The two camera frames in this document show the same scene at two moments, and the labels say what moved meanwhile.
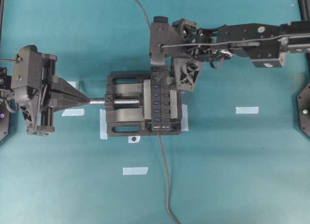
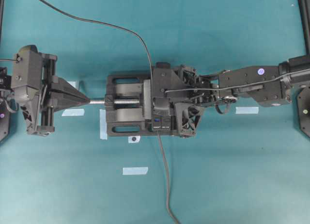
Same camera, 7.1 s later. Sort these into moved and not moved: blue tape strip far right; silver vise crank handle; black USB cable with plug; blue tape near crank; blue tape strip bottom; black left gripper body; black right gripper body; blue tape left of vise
Moved: black USB cable with plug; black right gripper body
Not moved: blue tape left of vise; blue tape near crank; blue tape strip bottom; black left gripper body; blue tape strip far right; silver vise crank handle
